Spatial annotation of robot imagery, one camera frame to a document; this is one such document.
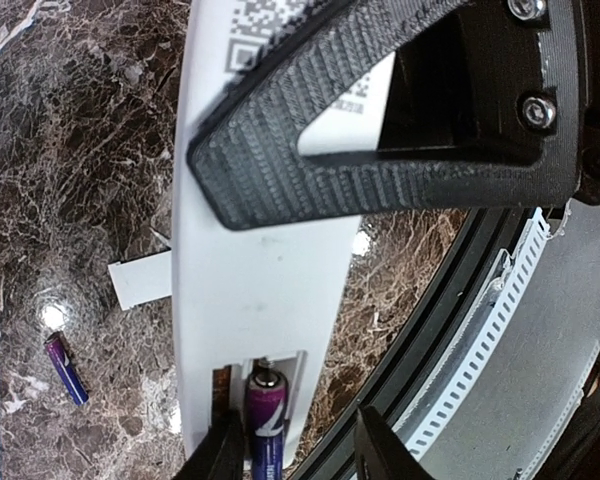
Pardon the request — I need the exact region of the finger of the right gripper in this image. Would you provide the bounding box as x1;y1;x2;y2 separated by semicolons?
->
187;1;588;230

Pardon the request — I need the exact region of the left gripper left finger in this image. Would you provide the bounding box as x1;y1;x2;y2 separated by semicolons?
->
179;410;245;480

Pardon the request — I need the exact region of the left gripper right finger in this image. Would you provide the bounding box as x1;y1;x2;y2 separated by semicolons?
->
354;406;433;480

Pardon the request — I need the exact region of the purple battery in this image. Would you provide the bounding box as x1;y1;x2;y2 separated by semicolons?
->
245;368;288;480
44;332;89;405

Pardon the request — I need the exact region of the white remote control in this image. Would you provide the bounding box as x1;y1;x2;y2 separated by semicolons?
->
172;1;364;468

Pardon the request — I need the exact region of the white battery cover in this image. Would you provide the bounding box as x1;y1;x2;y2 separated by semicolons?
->
108;251;172;311

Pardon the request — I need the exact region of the black front table rail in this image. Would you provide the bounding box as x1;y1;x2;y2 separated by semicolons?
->
285;209;533;479

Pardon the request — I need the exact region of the white slotted cable duct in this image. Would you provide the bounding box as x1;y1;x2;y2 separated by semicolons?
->
394;208;550;460

